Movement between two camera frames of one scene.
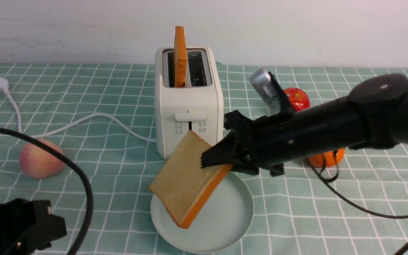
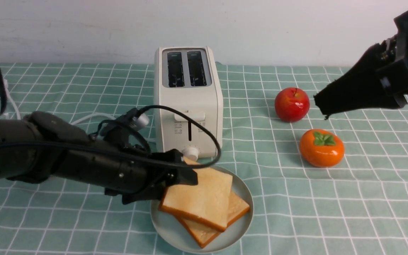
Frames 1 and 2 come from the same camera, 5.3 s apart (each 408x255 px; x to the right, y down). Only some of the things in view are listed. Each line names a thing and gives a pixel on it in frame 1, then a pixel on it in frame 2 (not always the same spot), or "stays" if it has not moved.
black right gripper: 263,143 -> 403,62
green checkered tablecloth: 377,202 stays
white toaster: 198,106 stays
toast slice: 180,57 -> 208,203
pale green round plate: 222,222 stays
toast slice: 182,186 -> 204,235
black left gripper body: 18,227 -> 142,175
